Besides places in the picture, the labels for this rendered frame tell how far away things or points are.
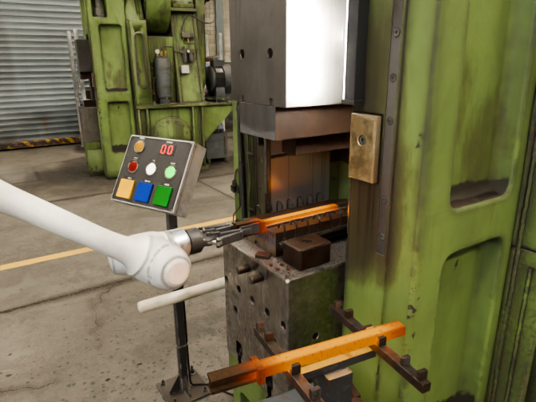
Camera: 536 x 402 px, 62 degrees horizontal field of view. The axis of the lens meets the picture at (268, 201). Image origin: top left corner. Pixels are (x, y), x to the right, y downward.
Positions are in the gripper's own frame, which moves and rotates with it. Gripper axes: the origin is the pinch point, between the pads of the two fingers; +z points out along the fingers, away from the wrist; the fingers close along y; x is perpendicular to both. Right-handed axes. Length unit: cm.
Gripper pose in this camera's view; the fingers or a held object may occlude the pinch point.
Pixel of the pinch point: (247, 227)
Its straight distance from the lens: 137.4
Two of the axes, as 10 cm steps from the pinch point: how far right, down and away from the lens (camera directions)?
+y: 5.5, 2.5, -8.0
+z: 8.4, -1.7, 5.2
